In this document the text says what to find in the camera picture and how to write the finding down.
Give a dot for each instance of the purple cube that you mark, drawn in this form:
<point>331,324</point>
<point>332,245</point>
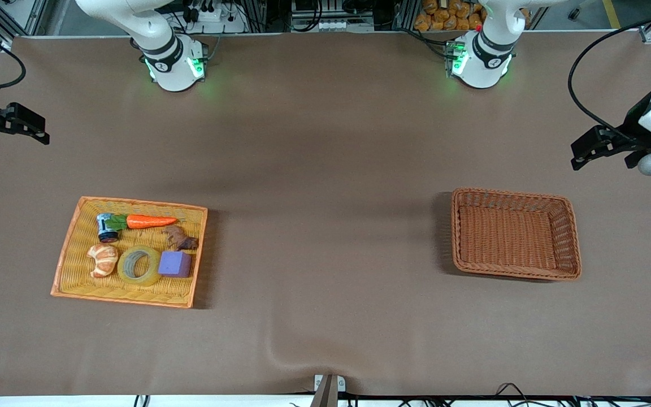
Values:
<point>174,264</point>

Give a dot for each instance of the clear yellowish tape roll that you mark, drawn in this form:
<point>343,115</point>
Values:
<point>139,264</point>

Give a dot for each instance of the white socket strip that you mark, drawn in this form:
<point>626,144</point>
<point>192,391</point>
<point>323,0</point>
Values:
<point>337,25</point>

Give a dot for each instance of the brown wicker basket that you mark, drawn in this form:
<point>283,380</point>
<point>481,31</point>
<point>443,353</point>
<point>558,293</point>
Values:
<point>506,237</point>

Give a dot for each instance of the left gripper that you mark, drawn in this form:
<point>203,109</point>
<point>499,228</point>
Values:
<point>629,137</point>

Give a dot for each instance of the metal table clamp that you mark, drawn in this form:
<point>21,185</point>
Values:
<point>329,390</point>

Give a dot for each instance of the brown toy animal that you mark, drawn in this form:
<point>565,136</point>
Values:
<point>181,239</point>

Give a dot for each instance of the brown table cloth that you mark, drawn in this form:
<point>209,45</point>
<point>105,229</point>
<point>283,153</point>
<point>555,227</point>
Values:
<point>325,169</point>

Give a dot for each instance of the toy croissant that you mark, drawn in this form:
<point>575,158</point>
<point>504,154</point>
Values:
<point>103,260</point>

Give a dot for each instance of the small blue white can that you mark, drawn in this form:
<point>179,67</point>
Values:
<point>105,233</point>

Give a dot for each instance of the orange toy carrot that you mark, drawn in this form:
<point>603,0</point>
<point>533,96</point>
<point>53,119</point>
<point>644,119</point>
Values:
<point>150,221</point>

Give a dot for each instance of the yellow wicker tray orange rim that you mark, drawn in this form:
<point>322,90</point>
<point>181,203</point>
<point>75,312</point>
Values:
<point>133,291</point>

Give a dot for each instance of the pile of orange packets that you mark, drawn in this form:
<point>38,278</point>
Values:
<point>450,14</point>

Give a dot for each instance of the white power strip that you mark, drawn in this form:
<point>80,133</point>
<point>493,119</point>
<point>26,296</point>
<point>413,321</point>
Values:
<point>218,20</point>

